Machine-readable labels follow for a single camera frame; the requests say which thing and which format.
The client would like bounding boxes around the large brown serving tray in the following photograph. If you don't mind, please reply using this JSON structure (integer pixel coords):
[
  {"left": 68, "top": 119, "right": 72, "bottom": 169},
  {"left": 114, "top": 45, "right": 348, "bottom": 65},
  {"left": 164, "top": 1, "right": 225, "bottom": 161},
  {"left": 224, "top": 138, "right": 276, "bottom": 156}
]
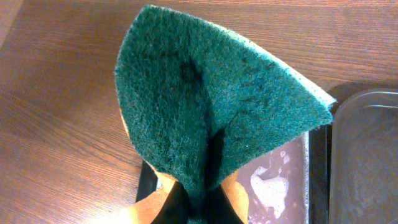
[{"left": 328, "top": 89, "right": 397, "bottom": 223}]

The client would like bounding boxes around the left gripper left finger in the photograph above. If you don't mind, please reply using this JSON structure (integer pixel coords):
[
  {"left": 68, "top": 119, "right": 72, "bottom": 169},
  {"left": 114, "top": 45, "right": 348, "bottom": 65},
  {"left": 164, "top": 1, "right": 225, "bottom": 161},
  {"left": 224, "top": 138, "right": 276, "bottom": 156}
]
[{"left": 152, "top": 182, "right": 190, "bottom": 224}]

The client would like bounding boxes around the small black tray with water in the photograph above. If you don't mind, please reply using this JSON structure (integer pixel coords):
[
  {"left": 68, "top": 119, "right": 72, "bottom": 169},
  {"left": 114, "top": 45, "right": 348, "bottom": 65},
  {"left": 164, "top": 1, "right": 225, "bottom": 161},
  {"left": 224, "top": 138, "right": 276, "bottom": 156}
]
[{"left": 135, "top": 124, "right": 333, "bottom": 224}]

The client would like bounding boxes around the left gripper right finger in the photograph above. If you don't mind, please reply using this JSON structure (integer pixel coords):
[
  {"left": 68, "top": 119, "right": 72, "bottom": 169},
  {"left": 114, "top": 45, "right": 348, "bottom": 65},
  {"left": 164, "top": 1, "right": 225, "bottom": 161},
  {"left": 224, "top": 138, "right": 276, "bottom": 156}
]
[{"left": 203, "top": 185, "right": 243, "bottom": 224}]

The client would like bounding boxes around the green yellow sponge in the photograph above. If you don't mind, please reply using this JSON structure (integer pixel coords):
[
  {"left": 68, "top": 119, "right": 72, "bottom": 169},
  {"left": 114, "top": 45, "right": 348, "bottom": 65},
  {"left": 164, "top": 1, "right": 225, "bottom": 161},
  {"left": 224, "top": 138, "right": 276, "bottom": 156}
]
[{"left": 114, "top": 5, "right": 334, "bottom": 223}]

